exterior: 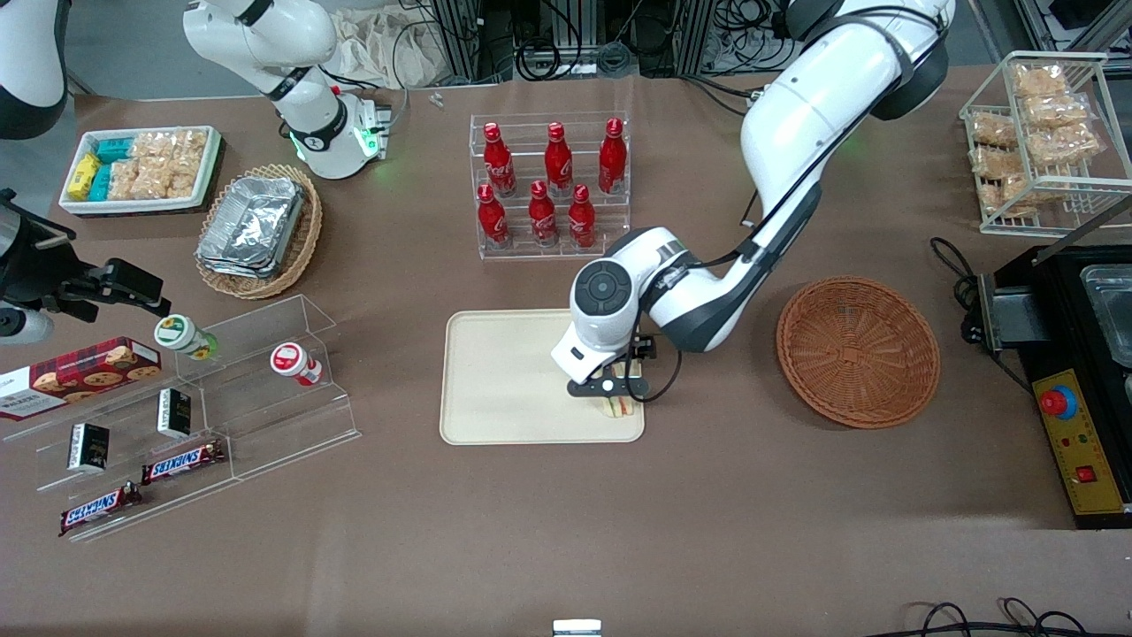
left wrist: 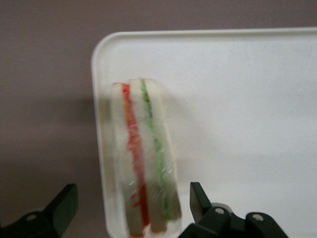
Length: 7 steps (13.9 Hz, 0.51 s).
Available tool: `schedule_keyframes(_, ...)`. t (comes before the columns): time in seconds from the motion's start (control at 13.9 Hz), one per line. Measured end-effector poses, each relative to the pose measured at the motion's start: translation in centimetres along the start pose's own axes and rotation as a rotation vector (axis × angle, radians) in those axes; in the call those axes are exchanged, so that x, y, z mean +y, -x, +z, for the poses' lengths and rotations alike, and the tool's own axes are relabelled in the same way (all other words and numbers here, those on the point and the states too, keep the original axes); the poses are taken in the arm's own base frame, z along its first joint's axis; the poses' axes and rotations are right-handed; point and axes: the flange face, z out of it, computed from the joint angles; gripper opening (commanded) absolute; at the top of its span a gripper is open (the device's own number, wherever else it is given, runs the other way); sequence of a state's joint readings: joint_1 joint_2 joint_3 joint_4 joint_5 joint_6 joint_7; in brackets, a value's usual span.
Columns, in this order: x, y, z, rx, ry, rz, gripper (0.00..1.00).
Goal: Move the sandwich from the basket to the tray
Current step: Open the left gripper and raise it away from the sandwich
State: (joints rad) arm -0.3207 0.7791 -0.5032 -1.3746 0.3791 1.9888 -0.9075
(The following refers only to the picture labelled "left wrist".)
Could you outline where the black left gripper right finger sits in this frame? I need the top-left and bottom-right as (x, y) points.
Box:
(176, 181), (288, 238)

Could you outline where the triangle sandwich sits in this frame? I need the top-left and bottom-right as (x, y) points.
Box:
(109, 77), (183, 237)

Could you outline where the cream plastic tray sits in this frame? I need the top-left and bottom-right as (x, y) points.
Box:
(90, 27), (317, 238)

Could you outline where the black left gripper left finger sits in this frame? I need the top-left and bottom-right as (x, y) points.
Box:
(0, 183), (78, 238)

